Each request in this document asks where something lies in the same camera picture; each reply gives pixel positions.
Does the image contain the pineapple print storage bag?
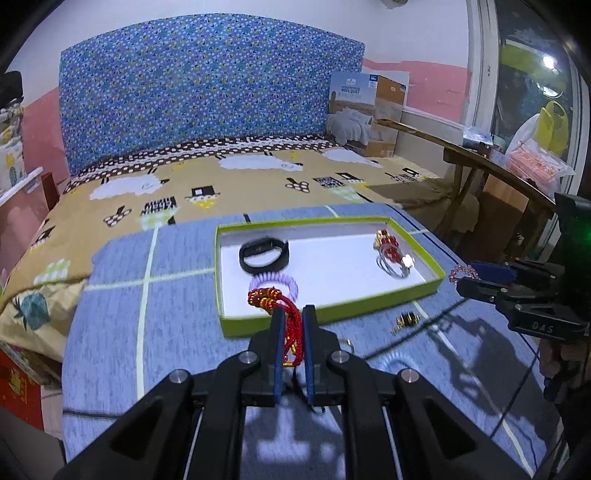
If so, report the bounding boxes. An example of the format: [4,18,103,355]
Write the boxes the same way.
[0,99,26,193]

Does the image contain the blue floral headboard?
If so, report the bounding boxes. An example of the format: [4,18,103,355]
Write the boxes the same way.
[59,13,365,174]

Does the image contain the blue grey checked blanket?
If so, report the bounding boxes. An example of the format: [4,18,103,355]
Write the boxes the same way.
[62,203,558,479]

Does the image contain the black gold flower brooch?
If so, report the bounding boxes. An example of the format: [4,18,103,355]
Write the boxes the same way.
[391,312,421,334]

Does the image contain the black wristband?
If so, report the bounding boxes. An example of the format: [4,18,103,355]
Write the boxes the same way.
[238,236,290,276]

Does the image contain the purple spiral hair tie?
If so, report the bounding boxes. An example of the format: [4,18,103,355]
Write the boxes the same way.
[248,272,301,301]

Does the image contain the grey hair tie with flower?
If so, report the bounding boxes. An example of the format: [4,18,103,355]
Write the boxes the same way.
[375,246,417,280]

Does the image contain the yellow plastic bag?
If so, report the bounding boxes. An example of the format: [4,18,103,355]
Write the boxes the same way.
[535,100,569,157]

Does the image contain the light blue spiral hair tie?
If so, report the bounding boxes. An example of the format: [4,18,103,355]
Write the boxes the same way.
[368,351,419,377]

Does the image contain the pink rhinestone hair clip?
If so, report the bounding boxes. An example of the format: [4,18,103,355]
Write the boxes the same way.
[449,264,480,284]

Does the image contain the red knotted cord bracelet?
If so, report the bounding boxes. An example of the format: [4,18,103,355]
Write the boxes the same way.
[246,286,307,369]

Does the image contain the cardboard quilt box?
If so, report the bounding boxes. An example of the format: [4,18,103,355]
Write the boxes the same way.
[325,72,407,157]

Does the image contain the pink storage cabinet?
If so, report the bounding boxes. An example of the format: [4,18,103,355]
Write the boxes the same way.
[0,167,60,278]

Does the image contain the brown wooden chair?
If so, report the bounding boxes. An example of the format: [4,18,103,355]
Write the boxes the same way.
[377,119,556,261]

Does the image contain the red bead bracelet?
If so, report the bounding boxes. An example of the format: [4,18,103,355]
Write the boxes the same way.
[372,228,406,264]

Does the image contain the black bag on top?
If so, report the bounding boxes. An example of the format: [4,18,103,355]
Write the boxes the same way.
[0,71,24,108]

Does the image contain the pink packaged items bag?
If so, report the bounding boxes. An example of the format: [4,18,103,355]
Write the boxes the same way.
[506,139,575,198]

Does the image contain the green shallow cardboard box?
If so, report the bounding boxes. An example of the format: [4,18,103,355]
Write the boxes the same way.
[214,216,446,338]

